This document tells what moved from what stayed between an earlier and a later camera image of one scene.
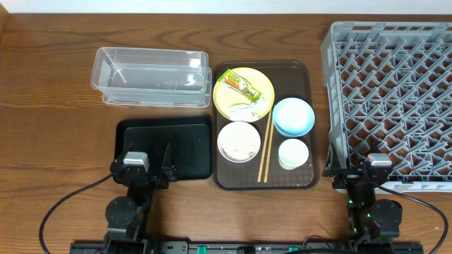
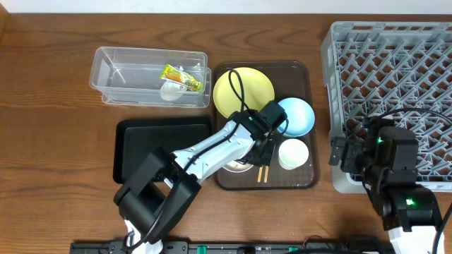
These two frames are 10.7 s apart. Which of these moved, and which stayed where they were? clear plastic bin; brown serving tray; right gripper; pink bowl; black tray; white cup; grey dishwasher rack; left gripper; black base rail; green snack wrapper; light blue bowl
Moved: left gripper; right gripper; green snack wrapper; pink bowl
Stayed: brown serving tray; grey dishwasher rack; black base rail; clear plastic bin; light blue bowl; white cup; black tray
